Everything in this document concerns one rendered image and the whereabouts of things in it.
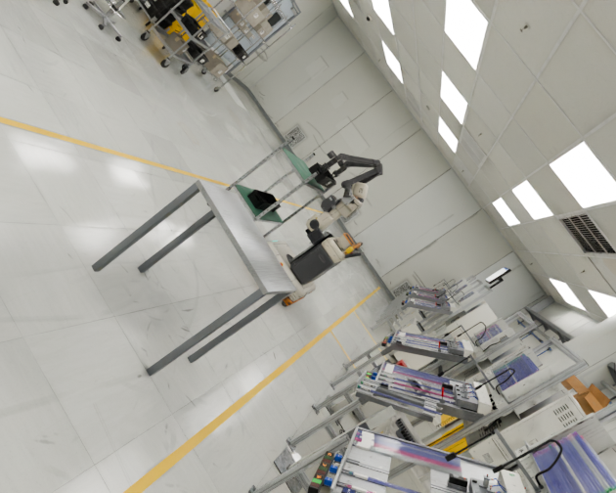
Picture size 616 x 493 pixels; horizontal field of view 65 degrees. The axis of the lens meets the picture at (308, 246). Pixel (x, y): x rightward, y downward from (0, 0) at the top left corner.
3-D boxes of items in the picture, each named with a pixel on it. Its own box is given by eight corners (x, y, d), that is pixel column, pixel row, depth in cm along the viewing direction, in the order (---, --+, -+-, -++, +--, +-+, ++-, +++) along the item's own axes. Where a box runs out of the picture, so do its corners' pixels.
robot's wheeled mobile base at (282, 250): (301, 299, 552) (319, 288, 547) (286, 308, 491) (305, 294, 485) (268, 250, 560) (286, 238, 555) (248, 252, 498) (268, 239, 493)
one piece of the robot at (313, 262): (306, 288, 546) (367, 245, 529) (293, 293, 493) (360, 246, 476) (289, 263, 550) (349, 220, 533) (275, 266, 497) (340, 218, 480)
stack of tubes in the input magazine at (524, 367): (502, 391, 309) (540, 369, 304) (492, 371, 358) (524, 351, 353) (514, 408, 307) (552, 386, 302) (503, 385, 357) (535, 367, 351)
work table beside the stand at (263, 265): (141, 267, 313) (236, 193, 297) (194, 362, 298) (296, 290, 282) (91, 265, 270) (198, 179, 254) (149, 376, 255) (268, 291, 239)
